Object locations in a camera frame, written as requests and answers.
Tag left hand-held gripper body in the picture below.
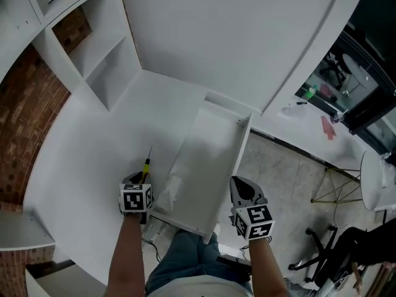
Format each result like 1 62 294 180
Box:
118 182 155 226

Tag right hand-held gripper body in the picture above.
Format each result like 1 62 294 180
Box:
230 197 276 243

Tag yellow black screwdriver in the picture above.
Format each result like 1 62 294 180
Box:
140 145 153 184

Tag white desk drawer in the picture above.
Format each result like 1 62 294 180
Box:
150 103 254 245

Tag person's right forearm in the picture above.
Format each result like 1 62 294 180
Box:
246 238 292 297

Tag person's left forearm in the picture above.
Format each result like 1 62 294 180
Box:
106 213 147 297

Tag clear plastic packet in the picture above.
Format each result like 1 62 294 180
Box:
157 174 184 213

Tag black floor device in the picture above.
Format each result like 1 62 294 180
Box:
216 253 253 272

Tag white desk with hutch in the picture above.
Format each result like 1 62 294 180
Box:
0 0 254 297

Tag person's blue jeans legs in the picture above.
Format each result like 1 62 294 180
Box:
144 228 253 294

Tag black office chair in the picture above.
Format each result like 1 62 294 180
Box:
288 223 396 291

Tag person's white shirt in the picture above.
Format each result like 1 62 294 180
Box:
144 273 252 297

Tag red paper piece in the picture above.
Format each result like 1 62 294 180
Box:
319 115 338 140

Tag white open shelf unit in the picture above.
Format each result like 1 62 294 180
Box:
0 210 110 297

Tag round white side table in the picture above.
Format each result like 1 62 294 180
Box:
310 148 391 212

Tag black framed window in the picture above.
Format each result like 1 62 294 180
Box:
293 0 396 155

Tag black floor cable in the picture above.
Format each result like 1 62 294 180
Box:
141 238 164 263

